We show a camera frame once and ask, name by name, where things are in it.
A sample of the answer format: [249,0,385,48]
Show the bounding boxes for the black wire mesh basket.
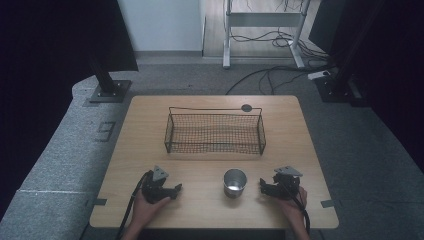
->
[163,106,267,156]

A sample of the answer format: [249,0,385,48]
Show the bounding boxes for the white desk frame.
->
[222,0,313,70]

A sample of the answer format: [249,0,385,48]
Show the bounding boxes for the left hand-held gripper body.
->
[141,165,174,205]

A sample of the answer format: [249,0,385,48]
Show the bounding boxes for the black stand with base plate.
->
[87,49,133,104]
[314,59,365,105]

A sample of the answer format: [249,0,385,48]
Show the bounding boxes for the silver metal cup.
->
[222,168,249,200]

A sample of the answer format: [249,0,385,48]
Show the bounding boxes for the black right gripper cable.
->
[283,182,312,236]

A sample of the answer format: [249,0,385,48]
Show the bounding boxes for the white power strip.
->
[306,70,331,81]

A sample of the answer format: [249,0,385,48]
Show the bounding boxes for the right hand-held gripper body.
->
[270,165,304,201]

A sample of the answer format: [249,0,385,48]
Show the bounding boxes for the black floor cables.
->
[225,28,336,96]

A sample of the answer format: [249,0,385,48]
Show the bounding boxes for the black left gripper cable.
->
[115,170,154,240]

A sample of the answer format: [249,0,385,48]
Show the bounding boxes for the dark curtain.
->
[0,0,140,221]
[307,0,424,174]

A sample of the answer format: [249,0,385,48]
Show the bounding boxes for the person's left hand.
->
[132,191,172,232]

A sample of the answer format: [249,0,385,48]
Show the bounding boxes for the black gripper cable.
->
[115,170,154,240]
[283,182,312,236]

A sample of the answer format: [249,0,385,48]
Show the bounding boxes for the person's right hand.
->
[275,185,309,225]

